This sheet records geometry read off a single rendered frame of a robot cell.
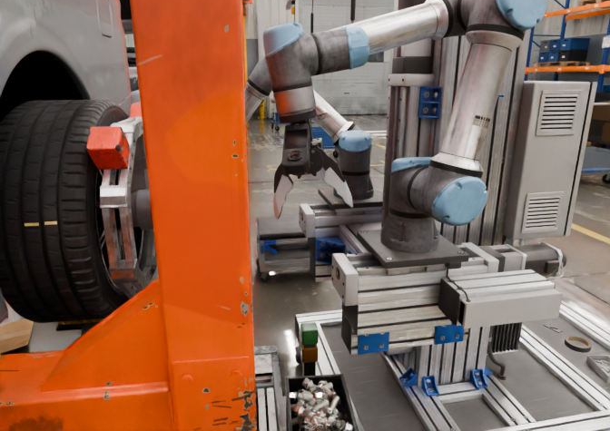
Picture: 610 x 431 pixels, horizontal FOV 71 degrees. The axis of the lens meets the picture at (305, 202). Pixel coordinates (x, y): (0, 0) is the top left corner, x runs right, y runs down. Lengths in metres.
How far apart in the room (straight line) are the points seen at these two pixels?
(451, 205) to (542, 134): 0.52
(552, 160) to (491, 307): 0.52
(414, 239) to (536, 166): 0.49
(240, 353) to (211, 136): 0.41
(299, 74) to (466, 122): 0.39
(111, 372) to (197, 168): 0.43
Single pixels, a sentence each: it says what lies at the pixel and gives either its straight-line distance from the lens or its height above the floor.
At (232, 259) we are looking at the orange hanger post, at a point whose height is 0.94.
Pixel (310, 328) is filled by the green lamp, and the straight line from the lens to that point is 1.08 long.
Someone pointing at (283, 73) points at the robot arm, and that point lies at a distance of 0.79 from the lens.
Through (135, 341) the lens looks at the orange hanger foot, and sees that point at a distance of 0.89.
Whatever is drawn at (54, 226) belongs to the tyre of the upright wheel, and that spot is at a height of 0.91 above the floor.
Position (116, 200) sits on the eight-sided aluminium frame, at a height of 0.95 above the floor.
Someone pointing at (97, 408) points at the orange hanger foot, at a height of 0.65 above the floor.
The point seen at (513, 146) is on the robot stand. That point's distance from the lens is 1.43.
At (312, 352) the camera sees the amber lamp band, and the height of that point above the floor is 0.60.
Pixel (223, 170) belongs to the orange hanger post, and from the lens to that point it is 0.72.
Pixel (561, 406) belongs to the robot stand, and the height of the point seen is 0.21.
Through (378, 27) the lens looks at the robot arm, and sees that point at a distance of 1.01.
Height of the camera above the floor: 1.24
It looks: 16 degrees down
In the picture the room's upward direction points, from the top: straight up
